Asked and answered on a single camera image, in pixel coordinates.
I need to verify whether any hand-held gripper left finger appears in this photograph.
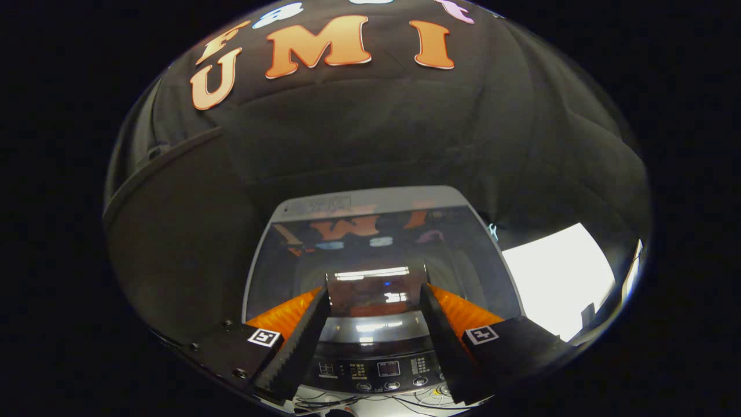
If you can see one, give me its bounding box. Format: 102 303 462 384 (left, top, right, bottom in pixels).
185 285 332 403

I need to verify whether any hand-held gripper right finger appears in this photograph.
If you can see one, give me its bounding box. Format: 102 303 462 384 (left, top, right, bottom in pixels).
420 283 574 406

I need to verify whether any grey washing machine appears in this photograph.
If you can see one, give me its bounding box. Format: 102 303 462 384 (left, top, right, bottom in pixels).
240 185 527 400

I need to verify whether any dark transparent washing machine lid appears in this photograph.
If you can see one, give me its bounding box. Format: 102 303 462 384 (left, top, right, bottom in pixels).
243 185 524 342

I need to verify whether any white flat panel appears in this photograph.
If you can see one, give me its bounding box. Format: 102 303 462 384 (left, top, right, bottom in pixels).
501 223 643 342

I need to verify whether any bundle of thin cables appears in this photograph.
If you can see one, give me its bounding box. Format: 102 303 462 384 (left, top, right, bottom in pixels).
292 385 467 416

